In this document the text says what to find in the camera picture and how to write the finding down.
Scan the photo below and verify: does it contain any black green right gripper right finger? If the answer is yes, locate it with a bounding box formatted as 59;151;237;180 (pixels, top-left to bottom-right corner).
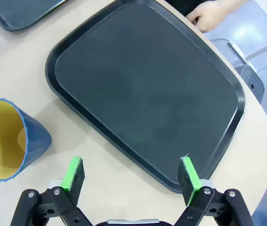
173;156;254;226

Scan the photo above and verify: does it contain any blue cup yellow inside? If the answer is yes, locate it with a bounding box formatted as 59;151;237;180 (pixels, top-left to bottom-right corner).
0;97;53;188

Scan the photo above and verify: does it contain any large black serving tray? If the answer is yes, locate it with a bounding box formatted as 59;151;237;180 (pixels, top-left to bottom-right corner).
45;0;246;194

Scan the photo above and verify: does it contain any person's left hand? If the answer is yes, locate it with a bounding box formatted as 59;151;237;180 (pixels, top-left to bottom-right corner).
185;0;229;33

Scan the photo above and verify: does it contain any dark serving tray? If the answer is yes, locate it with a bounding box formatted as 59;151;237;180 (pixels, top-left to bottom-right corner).
0;0;69;32

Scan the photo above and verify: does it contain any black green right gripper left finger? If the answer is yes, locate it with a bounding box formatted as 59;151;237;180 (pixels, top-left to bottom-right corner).
10;156;92;226

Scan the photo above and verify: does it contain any person's dark garment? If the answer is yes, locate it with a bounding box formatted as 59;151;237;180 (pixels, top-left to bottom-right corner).
165;0;211;17

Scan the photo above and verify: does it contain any person's left forearm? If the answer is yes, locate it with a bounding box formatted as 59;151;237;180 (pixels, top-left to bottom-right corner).
219;0;243;24

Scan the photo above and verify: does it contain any white floor cable cover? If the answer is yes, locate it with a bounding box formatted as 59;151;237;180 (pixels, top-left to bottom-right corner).
228;41;258;73

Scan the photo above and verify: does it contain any grey plastic floor housing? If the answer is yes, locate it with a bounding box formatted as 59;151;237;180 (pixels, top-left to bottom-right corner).
208;38;265;105

